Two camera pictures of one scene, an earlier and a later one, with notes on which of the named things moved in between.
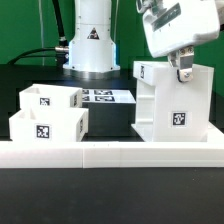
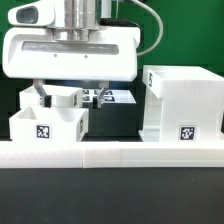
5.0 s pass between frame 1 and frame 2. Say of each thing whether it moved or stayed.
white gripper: moved
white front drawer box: stayed
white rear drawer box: stayed
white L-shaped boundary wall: stayed
